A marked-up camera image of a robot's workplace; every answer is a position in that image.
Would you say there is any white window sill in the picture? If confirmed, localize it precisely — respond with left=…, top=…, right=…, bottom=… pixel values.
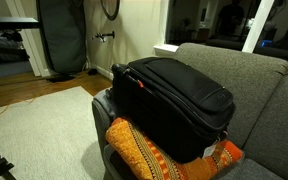
left=153, top=43, right=180, bottom=55

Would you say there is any white window post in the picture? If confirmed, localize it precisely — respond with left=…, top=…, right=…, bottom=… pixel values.
left=241, top=0, right=276, bottom=54

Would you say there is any grey fabric sofa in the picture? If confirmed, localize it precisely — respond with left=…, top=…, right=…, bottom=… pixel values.
left=91, top=42, right=288, bottom=180

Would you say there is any white luggage tag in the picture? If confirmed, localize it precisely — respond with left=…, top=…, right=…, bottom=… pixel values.
left=202, top=139, right=220, bottom=158

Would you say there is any black wall hook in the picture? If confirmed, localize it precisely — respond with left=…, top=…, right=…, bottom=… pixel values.
left=91, top=30, right=116, bottom=43

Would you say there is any black shelf board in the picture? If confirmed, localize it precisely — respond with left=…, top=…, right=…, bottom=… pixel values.
left=0, top=16, right=40, bottom=30

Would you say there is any round black-framed mirror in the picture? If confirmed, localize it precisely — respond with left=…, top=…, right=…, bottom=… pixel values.
left=99, top=0, right=121, bottom=22

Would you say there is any black wheeled suitcase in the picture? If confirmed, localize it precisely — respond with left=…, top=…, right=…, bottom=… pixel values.
left=105, top=56, right=237, bottom=164

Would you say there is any dark garment bag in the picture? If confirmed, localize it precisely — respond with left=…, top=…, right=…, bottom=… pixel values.
left=36, top=0, right=88, bottom=75

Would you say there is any orange floor cable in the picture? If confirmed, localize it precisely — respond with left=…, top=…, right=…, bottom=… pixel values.
left=0, top=71, right=89, bottom=123

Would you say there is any cream floor rug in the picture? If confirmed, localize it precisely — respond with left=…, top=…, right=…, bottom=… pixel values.
left=0, top=85, right=107, bottom=180

